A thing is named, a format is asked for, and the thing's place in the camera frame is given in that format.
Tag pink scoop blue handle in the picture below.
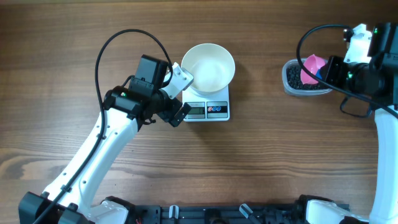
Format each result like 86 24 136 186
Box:
300 54 326 85

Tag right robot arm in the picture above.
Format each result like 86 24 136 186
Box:
296 22 397 223

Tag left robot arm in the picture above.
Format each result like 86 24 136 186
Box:
18 55 193 223

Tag white digital kitchen scale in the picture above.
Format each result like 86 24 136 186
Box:
182 86 230 122

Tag white bowl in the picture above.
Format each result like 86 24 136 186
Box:
181 43 236 95

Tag black beans in container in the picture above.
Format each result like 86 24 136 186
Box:
286 65 324 90

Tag clear plastic bean container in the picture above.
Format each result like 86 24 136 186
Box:
282 59 332 96

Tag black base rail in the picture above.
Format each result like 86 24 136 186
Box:
73 203 352 224

